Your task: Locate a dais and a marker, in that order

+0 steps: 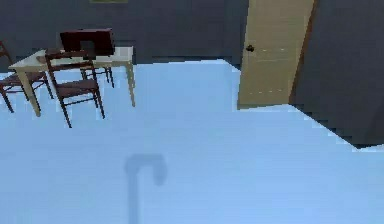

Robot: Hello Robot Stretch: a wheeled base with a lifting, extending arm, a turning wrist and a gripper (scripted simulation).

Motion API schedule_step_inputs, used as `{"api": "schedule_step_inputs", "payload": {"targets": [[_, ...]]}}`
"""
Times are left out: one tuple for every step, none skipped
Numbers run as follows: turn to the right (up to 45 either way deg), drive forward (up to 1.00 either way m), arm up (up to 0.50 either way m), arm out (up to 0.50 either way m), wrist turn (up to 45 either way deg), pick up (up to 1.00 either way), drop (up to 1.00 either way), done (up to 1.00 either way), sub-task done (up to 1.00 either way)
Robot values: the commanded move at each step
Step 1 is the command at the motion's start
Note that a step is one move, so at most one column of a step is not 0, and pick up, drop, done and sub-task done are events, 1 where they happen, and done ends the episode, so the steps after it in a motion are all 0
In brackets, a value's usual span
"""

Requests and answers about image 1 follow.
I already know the beige room door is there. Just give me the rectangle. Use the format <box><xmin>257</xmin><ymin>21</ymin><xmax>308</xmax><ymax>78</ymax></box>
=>
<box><xmin>236</xmin><ymin>0</ymin><xmax>316</xmax><ymax>110</ymax></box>

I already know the dark red wooden chair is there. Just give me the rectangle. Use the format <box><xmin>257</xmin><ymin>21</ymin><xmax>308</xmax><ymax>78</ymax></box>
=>
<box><xmin>44</xmin><ymin>48</ymin><xmax>106</xmax><ymax>129</ymax></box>
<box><xmin>59</xmin><ymin>27</ymin><xmax>116</xmax><ymax>89</ymax></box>
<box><xmin>0</xmin><ymin>40</ymin><xmax>55</xmax><ymax>114</ymax></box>

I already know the cream dining table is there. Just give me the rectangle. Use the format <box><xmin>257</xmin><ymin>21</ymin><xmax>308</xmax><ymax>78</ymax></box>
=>
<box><xmin>8</xmin><ymin>45</ymin><xmax>137</xmax><ymax>118</ymax></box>

